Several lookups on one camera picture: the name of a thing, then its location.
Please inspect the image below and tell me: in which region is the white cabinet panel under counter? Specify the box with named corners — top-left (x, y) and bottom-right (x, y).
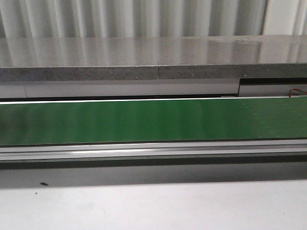
top-left (0, 78), bottom-right (307, 99)

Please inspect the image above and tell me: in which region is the green conveyor belt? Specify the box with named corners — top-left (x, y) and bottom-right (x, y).
top-left (0, 97), bottom-right (307, 146)

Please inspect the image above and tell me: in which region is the grey speckled stone counter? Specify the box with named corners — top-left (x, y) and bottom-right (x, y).
top-left (0, 35), bottom-right (307, 82)

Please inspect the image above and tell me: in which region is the white pleated curtain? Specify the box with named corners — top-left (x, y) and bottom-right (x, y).
top-left (0, 0), bottom-right (307, 38)

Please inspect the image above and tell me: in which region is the aluminium conveyor frame rail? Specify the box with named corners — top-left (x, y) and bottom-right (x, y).
top-left (0, 139), bottom-right (307, 170)

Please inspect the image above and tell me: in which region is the orange cable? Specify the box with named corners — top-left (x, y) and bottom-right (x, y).
top-left (288, 88), bottom-right (307, 98)

